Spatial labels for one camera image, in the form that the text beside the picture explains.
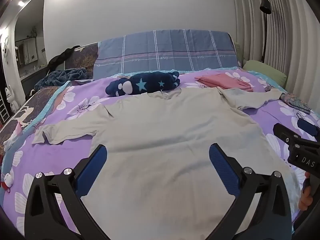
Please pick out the ceiling spotlight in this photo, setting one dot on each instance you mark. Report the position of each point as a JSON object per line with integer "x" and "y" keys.
{"x": 21, "y": 3}

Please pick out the brown tree-print quilt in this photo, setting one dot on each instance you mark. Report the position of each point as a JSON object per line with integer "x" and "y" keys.
{"x": 32, "y": 102}

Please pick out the beige long-sleeve shirt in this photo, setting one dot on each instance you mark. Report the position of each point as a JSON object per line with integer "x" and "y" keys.
{"x": 162, "y": 135}

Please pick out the pink folded garment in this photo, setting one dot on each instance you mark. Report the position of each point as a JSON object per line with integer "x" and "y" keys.
{"x": 222, "y": 81}

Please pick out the arched wall niche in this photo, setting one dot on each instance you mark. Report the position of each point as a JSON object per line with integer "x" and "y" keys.
{"x": 27, "y": 50}

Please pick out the black garment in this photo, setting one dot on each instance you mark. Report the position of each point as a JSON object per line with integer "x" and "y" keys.
{"x": 58, "y": 60}

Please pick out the white wall figure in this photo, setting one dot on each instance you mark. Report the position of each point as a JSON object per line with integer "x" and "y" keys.
{"x": 4, "y": 51}

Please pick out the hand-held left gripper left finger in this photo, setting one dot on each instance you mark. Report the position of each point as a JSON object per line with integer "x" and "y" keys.
{"x": 92, "y": 172}

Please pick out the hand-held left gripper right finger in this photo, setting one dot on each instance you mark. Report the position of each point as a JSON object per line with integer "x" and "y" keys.
{"x": 222, "y": 170}

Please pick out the grey floral patterned garment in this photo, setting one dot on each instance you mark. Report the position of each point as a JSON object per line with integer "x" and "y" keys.
{"x": 295, "y": 101}

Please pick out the green pillow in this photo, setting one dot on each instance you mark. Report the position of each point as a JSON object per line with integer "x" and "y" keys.
{"x": 238, "y": 55}
{"x": 265, "y": 71}

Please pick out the white ladder rack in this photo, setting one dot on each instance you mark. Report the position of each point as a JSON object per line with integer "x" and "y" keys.
{"x": 3, "y": 110}

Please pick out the purple floral bed sheet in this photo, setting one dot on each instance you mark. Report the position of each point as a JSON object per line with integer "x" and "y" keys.
{"x": 75, "y": 155}

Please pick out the person's right hand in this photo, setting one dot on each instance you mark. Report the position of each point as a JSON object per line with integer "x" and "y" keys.
{"x": 305, "y": 201}

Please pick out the black floor lamp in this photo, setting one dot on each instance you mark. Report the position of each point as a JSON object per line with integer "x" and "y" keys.
{"x": 265, "y": 6}

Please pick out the blue plaid pillow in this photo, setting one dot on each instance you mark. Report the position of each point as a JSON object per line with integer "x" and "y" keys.
{"x": 162, "y": 50}

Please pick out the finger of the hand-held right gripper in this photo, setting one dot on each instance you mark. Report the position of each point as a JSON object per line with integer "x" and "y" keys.
{"x": 307, "y": 127}
{"x": 282, "y": 131}

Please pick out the navy star-print fleece garment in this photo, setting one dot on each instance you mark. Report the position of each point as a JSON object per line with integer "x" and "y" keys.
{"x": 150, "y": 82}

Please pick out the white cat figurine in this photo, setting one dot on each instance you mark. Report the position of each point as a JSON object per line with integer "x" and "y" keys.
{"x": 11, "y": 97}

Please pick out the grey pleated curtain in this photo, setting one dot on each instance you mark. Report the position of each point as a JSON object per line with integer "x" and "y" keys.
{"x": 287, "y": 42}

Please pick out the dark teal fleece blanket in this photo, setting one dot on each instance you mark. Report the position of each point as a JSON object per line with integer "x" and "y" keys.
{"x": 62, "y": 76}

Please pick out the white round toy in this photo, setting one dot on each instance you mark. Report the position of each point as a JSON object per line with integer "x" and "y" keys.
{"x": 8, "y": 180}

